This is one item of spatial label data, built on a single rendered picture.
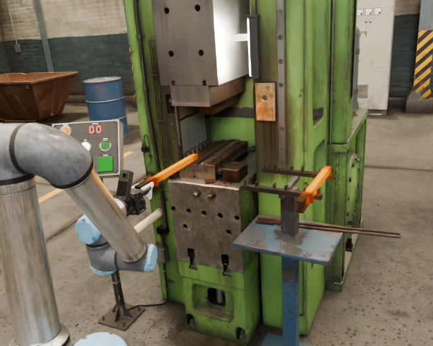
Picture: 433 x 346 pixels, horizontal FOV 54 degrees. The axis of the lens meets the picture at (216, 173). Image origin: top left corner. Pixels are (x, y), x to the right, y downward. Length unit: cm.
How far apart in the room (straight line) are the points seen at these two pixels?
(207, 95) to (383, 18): 536
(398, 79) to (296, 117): 589
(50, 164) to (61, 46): 950
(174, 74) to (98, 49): 787
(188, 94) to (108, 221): 93
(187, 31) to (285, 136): 64
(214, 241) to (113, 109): 472
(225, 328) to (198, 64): 136
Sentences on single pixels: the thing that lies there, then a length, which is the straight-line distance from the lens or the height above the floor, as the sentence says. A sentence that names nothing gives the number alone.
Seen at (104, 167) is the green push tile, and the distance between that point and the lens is 213.
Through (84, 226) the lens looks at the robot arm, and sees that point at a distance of 141.
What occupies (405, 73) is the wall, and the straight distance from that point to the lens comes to 774.
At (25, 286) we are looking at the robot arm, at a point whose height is 106.
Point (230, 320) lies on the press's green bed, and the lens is 234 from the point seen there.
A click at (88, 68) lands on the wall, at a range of 1006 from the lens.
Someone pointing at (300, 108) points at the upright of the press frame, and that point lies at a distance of 192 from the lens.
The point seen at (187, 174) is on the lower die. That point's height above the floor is 93.
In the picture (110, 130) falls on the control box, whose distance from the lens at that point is 217.
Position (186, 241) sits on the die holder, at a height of 59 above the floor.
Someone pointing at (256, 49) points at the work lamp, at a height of 150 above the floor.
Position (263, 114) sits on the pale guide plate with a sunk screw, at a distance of 194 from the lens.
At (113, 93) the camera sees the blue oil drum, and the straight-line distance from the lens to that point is 655.
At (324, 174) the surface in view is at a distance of 172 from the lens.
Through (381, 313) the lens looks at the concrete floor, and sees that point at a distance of 270.
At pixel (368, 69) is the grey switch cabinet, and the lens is 711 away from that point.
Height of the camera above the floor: 164
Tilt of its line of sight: 20 degrees down
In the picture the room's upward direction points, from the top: 4 degrees counter-clockwise
